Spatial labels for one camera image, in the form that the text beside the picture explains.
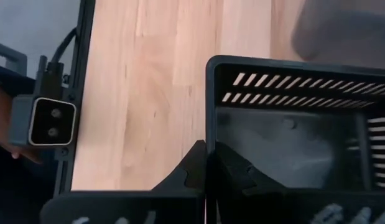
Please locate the table-level camera on frame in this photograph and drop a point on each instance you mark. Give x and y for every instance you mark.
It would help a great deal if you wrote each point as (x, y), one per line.
(52, 121)

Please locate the grey metal bar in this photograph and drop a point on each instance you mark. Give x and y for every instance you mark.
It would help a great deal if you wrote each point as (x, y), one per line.
(12, 54)

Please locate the person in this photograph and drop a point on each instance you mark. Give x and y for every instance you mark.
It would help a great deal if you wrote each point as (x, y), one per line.
(15, 186)

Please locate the person's hand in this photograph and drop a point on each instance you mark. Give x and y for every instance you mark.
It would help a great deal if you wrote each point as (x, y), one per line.
(2, 124)

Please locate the black slotted plastic basket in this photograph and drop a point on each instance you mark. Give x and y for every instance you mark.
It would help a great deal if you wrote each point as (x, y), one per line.
(288, 146)

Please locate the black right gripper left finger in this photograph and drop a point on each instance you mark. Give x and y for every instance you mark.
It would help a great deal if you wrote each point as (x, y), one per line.
(179, 205)

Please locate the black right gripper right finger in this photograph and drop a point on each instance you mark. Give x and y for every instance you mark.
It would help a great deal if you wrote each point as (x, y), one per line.
(242, 202)

